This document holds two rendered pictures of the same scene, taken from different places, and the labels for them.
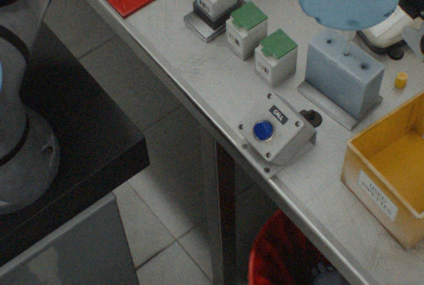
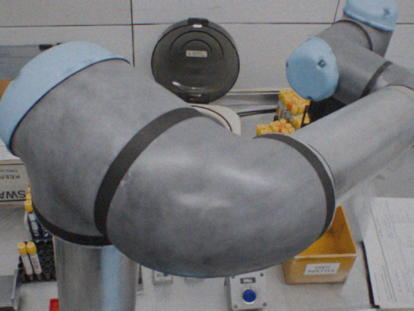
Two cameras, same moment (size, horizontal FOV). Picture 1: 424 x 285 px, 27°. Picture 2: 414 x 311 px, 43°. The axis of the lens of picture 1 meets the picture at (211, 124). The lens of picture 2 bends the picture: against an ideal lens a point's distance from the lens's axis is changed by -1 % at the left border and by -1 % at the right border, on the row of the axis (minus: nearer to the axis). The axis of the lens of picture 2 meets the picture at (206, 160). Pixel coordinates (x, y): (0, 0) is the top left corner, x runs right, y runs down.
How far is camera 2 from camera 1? 0.66 m
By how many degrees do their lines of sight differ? 41
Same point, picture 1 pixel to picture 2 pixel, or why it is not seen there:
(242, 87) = (191, 294)
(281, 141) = (263, 291)
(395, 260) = (348, 290)
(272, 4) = not seen: hidden behind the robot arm
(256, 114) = (236, 292)
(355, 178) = (301, 273)
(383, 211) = (326, 273)
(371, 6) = not seen: outside the picture
